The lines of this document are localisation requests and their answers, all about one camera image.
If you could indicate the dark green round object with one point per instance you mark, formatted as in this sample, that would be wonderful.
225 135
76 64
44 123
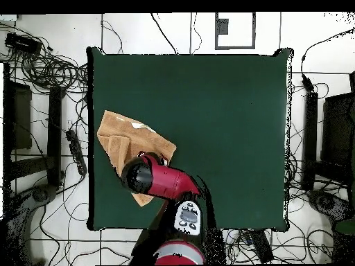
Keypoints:
346 227

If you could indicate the dark green table cloth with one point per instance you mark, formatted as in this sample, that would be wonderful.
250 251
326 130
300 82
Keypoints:
235 110

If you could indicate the black adapter box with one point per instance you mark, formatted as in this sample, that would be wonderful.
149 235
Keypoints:
22 43

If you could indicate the black power strip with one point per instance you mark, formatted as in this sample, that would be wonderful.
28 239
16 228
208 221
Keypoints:
76 151

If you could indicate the tan terry towel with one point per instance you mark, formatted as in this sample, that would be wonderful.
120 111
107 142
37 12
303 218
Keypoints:
124 133

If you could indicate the black metal stand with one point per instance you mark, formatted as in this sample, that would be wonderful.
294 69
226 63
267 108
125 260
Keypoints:
337 124
54 124

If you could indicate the grey square floor frame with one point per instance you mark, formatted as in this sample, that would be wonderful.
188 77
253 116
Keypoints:
222 27

